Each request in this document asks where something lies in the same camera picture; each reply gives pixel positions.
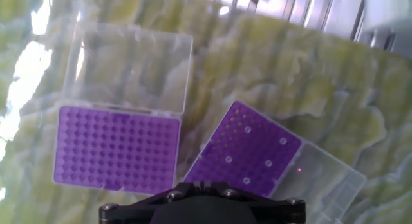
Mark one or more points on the purple rack pipette tip box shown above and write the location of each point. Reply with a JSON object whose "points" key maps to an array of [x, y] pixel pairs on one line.
{"points": [[116, 146], [257, 146]]}

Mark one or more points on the small clear pipette tip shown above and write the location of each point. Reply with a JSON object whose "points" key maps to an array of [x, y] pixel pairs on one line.
{"points": [[268, 163], [247, 129], [228, 159], [246, 180], [283, 141]]}

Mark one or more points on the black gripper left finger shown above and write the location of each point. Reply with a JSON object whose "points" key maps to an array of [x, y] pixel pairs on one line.
{"points": [[128, 211]]}

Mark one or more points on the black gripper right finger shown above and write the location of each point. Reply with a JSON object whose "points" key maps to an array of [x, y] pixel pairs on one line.
{"points": [[280, 212]]}

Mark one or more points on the green marble pattern mat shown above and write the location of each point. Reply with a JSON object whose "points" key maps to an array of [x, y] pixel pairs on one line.
{"points": [[289, 72]]}

